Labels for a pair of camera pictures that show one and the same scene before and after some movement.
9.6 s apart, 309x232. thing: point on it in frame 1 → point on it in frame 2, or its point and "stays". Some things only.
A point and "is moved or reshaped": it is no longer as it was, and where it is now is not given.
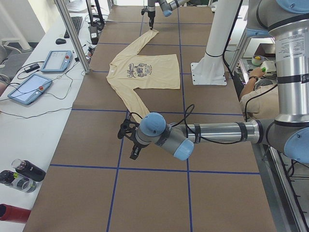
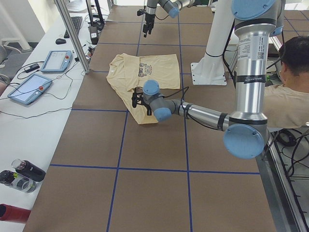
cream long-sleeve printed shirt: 130,71 is moved or reshaped
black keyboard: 76,21 stays
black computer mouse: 60,41 stays
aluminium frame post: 74,36 stays
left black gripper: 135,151 → 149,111
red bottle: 10,213 stays
